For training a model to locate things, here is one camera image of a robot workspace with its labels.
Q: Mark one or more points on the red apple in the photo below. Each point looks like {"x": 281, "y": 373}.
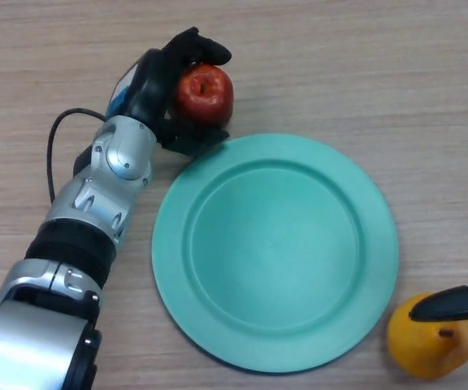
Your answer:
{"x": 205, "y": 95}

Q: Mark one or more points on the yellow pear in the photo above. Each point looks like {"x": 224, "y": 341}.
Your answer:
{"x": 427, "y": 349}

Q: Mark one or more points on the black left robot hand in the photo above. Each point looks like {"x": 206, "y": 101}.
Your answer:
{"x": 148, "y": 89}

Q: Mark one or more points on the green round plate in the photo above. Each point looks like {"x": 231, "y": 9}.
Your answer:
{"x": 274, "y": 254}

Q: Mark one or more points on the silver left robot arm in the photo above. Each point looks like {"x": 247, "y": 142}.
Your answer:
{"x": 96, "y": 203}

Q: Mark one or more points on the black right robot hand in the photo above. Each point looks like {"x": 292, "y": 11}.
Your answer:
{"x": 449, "y": 306}

